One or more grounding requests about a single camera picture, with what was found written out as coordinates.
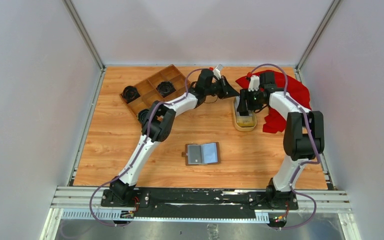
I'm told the brown wooden compartment tray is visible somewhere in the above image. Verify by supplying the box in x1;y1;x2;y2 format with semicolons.
119;64;191;122

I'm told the black coiled cable lower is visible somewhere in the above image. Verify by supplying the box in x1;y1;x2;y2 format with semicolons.
137;108;150;126

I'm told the brown leather card holder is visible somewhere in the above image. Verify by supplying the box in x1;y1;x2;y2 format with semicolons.
181;142;222;166

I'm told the aluminium corner post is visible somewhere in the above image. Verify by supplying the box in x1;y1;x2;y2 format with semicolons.
295;0;343;71
62;0;105;72

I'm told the left aluminium corner post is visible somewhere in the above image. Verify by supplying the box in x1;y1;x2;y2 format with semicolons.
62;0;105;72

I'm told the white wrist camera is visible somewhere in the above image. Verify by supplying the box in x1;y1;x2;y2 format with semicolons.
212;64;224;80
248;75;260;92

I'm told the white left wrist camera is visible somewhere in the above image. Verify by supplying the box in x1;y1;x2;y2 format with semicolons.
212;64;224;80

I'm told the red cloth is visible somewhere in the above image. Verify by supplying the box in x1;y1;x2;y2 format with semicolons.
235;70;311;134

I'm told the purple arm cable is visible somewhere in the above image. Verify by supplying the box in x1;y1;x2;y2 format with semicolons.
89;68;213;228
249;63;322;231

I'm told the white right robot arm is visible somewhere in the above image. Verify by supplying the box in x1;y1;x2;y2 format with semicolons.
236;70;325;209

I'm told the slotted cable duct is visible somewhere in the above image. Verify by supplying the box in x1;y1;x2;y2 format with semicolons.
61;208;270;224

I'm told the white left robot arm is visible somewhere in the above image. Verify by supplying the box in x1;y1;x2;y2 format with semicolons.
108;64;239;207

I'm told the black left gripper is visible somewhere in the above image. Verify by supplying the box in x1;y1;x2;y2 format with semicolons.
204;76;239;100

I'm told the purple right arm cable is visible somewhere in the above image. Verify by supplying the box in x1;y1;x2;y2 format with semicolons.
249;63;322;231

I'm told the black coiled cable upper left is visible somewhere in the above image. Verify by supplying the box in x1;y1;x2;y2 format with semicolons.
122;85;142;103

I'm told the black coiled cable upper right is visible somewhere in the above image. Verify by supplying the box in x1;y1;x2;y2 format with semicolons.
156;80;176;98

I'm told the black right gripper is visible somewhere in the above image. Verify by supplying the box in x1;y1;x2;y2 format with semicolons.
237;88;265;112

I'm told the black coiled cable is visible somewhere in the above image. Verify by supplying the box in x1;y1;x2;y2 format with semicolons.
156;80;176;98
137;108;150;126
122;85;142;103

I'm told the aluminium table edge rail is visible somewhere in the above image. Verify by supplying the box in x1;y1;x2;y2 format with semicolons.
65;66;107;187

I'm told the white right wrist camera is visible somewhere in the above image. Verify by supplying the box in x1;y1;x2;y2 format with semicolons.
248;75;260;92

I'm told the right aluminium corner post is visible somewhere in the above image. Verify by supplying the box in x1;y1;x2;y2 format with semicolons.
295;0;343;71

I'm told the beige oval tray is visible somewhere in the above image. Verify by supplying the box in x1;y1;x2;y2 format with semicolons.
232;96;258;132

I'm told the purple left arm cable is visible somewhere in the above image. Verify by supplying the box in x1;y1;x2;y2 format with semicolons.
89;68;213;228

